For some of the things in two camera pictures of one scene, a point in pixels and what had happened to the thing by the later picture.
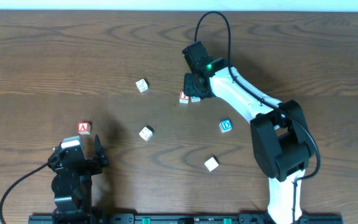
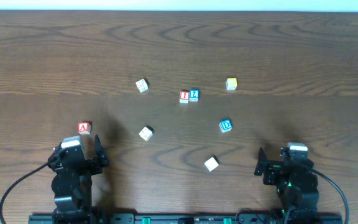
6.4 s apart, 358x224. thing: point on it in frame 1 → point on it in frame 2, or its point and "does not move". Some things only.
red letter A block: (84, 128) does not move
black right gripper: (188, 90) → (270, 170)
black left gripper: (84, 163) does not move
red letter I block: (183, 99) does not move
